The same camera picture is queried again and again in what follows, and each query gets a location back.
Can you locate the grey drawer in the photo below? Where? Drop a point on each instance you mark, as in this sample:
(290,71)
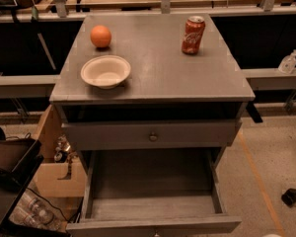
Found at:
(152,193)
(85,136)

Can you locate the grey wooden drawer cabinet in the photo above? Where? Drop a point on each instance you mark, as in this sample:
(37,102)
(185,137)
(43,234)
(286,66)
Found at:
(164,83)

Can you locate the grey top drawer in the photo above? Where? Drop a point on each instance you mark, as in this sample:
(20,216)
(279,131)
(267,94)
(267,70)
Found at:
(85,136)

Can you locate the white paper bowl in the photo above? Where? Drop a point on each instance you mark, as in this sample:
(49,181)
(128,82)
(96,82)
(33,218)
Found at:
(106,71)

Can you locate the orange fruit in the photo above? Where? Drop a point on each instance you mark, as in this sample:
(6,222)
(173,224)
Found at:
(100,36)

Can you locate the red cola can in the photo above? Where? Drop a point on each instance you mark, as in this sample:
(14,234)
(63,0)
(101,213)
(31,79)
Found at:
(194,29)

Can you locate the light wooden crate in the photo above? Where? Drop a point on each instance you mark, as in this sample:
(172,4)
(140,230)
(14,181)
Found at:
(50,176)

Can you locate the black side cart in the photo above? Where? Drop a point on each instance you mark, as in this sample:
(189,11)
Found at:
(19,160)

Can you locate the clear hand sanitizer bottle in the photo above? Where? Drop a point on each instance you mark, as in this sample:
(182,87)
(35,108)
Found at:
(288,63)

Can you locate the clear plastic bottles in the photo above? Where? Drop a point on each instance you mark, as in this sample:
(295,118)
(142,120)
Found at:
(31,211)

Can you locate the black office chair base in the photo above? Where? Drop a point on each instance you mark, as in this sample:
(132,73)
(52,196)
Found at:
(289,197)

